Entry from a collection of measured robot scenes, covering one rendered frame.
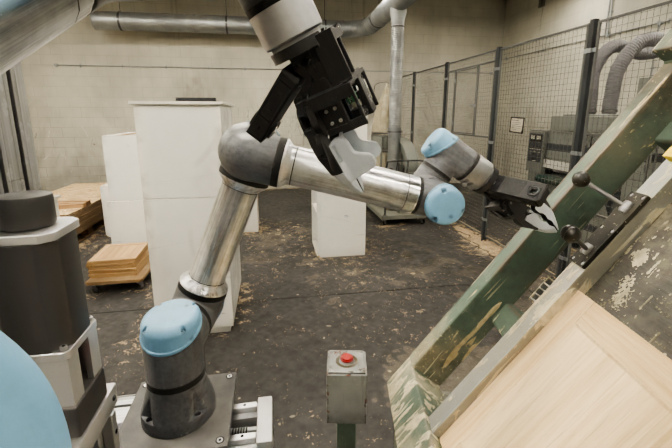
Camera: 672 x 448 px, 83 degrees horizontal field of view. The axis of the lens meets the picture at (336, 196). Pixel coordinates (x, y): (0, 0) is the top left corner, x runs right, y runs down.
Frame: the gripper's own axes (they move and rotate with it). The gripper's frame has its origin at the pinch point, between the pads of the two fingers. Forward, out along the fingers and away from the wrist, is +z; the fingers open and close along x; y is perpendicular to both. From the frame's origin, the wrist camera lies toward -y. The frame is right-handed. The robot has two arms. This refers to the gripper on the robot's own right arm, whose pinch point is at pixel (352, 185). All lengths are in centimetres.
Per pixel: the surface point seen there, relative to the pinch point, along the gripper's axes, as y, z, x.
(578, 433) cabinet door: 17, 57, -1
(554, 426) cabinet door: 14, 59, 1
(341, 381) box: -41, 67, 18
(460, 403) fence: -7, 68, 11
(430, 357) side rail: -18, 76, 31
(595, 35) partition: 99, 89, 347
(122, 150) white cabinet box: -351, -5, 255
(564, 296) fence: 21, 53, 26
